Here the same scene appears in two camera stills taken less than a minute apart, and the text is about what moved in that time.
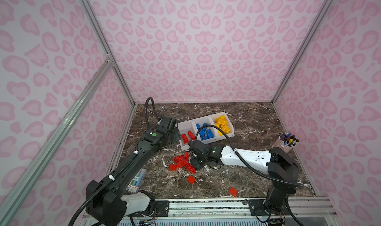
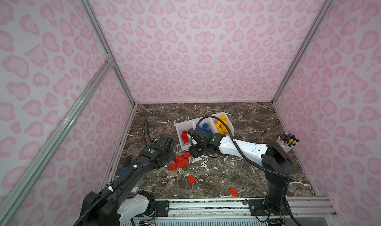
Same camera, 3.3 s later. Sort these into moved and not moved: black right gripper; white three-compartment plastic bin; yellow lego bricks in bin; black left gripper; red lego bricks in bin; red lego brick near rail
Moved: black right gripper; black left gripper
Not moved: red lego bricks in bin; white three-compartment plastic bin; yellow lego bricks in bin; red lego brick near rail
